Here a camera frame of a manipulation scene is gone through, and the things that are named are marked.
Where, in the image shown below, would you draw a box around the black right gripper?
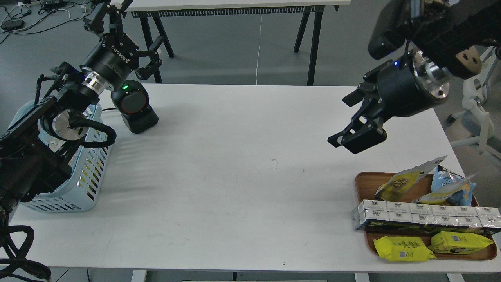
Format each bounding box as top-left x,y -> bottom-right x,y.
327,49 -> 454,154

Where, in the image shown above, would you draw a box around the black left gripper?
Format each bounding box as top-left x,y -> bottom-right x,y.
80,0 -> 164,91

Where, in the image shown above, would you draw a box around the yellow white snack pouch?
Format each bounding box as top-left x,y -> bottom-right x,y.
375,155 -> 447,202

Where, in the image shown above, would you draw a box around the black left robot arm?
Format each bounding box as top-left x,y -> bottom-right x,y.
1,0 -> 164,282

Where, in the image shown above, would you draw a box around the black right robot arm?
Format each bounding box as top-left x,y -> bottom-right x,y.
327,0 -> 501,154

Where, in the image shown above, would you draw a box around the blue snack bag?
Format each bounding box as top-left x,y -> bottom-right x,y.
431,165 -> 476,206

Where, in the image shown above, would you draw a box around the yellow silver snack bag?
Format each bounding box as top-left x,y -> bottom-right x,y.
411,174 -> 476,205

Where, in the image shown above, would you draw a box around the light blue plastic basket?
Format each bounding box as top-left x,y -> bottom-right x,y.
9,101 -> 111,213

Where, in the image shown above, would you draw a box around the background table black legs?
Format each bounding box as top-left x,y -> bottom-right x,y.
117,0 -> 351,86

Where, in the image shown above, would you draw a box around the black barcode scanner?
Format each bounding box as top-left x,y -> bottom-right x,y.
111,79 -> 159,134

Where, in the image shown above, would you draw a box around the black power adapter on floor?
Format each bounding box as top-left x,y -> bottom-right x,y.
1,20 -> 25,31

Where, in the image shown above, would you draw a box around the white office chair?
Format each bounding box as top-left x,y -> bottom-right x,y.
447,47 -> 500,157

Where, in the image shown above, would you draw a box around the yellow wet wipes pack left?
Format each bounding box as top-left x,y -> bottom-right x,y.
373,236 -> 436,261

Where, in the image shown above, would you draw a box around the yellow wet wipes pack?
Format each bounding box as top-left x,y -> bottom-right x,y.
373,236 -> 436,261
428,231 -> 494,255

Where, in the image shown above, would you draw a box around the yellow wet wipes pack right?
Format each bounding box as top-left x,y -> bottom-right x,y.
428,231 -> 494,255

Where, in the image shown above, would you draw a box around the silver wrapped box pack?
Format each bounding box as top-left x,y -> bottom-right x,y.
351,199 -> 501,235

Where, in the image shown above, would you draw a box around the white hanging cable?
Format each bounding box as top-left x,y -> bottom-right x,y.
255,15 -> 262,85

